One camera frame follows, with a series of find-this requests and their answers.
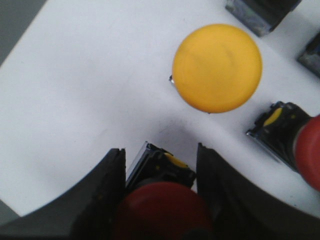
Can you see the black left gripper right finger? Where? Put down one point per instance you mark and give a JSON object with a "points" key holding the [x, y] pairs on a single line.
{"points": [[240, 210]]}

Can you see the red mushroom push button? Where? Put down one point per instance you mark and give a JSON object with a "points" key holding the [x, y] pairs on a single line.
{"points": [[292, 136], [159, 203]]}

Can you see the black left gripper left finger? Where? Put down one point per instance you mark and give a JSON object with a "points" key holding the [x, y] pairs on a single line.
{"points": [[84, 212]]}

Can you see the dark push button base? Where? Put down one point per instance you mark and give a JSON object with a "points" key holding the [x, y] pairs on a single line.
{"points": [[261, 16]]}

